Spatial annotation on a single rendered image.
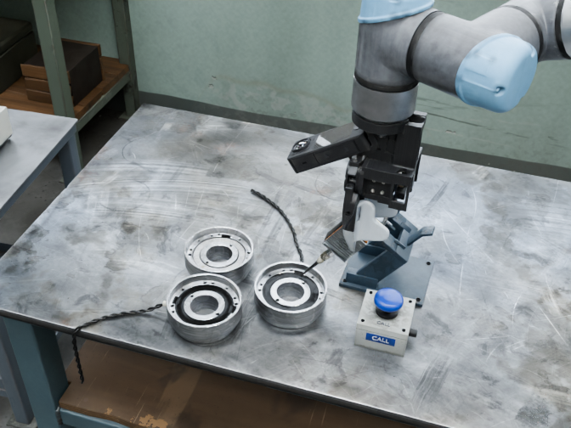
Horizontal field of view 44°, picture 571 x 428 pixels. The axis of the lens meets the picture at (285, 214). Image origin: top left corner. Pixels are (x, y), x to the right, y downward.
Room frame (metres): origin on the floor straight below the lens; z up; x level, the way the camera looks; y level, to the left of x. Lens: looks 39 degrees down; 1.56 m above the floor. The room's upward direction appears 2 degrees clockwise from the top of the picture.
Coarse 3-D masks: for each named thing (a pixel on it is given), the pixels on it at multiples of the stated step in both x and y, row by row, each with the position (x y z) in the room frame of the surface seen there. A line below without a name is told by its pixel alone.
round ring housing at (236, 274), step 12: (204, 228) 0.85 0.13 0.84; (216, 228) 0.85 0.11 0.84; (228, 228) 0.85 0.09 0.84; (192, 240) 0.83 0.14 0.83; (204, 240) 0.84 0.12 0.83; (240, 240) 0.84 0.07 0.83; (192, 252) 0.81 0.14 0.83; (204, 252) 0.81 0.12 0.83; (216, 252) 0.83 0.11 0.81; (228, 252) 0.82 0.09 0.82; (252, 252) 0.80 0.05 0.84; (192, 264) 0.77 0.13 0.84; (216, 264) 0.78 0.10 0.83; (228, 264) 0.78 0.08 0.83; (240, 264) 0.77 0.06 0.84; (252, 264) 0.80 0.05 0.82; (228, 276) 0.76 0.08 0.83; (240, 276) 0.77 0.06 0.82
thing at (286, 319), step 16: (272, 272) 0.77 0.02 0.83; (256, 288) 0.72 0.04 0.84; (272, 288) 0.74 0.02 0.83; (288, 288) 0.75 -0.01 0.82; (304, 288) 0.74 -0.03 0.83; (320, 288) 0.74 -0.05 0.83; (256, 304) 0.71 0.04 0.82; (288, 304) 0.71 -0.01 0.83; (320, 304) 0.70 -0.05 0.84; (272, 320) 0.69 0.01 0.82; (288, 320) 0.68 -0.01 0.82; (304, 320) 0.68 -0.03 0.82
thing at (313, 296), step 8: (288, 272) 0.77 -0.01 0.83; (296, 272) 0.77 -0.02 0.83; (272, 280) 0.75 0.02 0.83; (304, 280) 0.76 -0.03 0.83; (312, 280) 0.76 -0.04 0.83; (264, 288) 0.74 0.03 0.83; (312, 288) 0.74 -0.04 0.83; (264, 296) 0.72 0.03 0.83; (312, 296) 0.72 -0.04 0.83; (272, 304) 0.70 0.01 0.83; (280, 304) 0.71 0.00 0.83; (304, 304) 0.71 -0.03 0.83; (312, 304) 0.71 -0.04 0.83
